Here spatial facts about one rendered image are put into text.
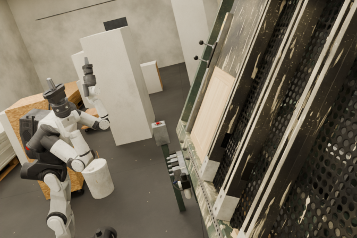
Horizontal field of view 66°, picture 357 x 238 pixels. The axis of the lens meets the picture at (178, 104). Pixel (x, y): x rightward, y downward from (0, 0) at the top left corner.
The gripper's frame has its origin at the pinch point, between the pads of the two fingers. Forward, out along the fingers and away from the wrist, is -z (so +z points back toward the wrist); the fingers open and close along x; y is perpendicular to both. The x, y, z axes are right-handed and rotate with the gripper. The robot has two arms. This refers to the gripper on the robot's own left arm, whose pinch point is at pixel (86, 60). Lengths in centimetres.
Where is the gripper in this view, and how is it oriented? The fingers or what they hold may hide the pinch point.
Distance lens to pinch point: 217.6
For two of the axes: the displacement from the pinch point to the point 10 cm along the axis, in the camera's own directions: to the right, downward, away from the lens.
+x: 5.5, -0.4, -8.3
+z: 1.6, 9.9, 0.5
